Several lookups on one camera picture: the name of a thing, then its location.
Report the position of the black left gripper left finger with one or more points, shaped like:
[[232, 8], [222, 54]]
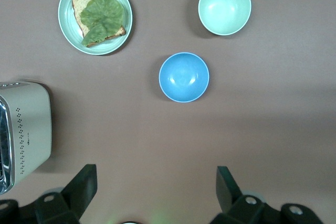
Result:
[[78, 190]]

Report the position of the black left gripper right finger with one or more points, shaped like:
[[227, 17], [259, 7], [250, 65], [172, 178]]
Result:
[[231, 197]]

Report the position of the blue bowl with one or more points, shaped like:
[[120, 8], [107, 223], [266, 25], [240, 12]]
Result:
[[183, 77]]

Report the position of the pale green bowl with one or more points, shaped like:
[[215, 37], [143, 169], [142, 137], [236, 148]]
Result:
[[224, 7]]

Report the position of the beige chrome toaster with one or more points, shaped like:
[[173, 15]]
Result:
[[31, 129]]

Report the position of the pale green plate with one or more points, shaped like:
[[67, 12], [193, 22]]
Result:
[[65, 24]]

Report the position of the green lettuce leaf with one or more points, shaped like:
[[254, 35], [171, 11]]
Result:
[[102, 11]]

